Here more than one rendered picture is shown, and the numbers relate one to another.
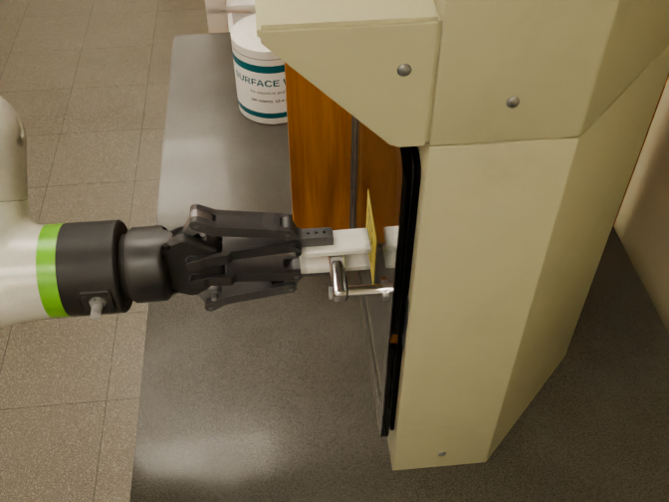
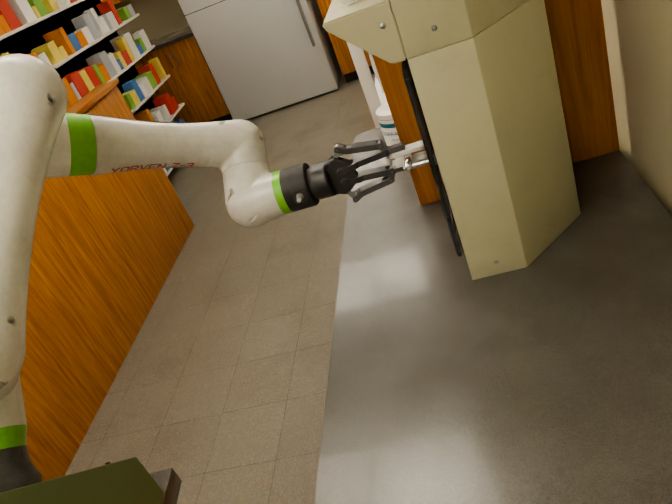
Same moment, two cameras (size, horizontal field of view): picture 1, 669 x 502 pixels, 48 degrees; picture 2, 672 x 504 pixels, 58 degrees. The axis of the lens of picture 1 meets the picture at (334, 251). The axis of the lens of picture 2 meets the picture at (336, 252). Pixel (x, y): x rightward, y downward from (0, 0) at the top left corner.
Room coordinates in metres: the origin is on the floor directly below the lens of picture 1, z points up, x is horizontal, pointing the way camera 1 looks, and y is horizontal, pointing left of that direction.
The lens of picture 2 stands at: (-0.59, -0.22, 1.69)
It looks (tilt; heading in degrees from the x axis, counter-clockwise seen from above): 29 degrees down; 22
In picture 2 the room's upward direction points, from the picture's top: 23 degrees counter-clockwise
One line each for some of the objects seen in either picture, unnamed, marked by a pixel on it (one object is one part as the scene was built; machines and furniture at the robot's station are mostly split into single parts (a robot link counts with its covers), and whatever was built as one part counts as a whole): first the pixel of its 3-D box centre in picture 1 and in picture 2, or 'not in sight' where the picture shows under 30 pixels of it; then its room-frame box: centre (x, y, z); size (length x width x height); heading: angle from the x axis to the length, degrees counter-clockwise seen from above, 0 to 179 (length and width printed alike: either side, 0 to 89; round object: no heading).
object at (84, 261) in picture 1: (100, 270); (301, 187); (0.50, 0.23, 1.20); 0.12 x 0.06 x 0.09; 6
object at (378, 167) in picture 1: (373, 219); (430, 142); (0.59, -0.04, 1.19); 0.30 x 0.01 x 0.40; 5
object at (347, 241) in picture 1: (334, 242); (406, 149); (0.53, 0.00, 1.21); 0.07 x 0.03 x 0.01; 96
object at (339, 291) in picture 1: (352, 265); (416, 156); (0.51, -0.02, 1.20); 0.10 x 0.05 x 0.03; 5
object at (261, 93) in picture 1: (271, 68); (403, 127); (1.16, 0.11, 1.02); 0.13 x 0.13 x 0.15
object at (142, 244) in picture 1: (176, 262); (334, 176); (0.51, 0.16, 1.20); 0.09 x 0.07 x 0.08; 96
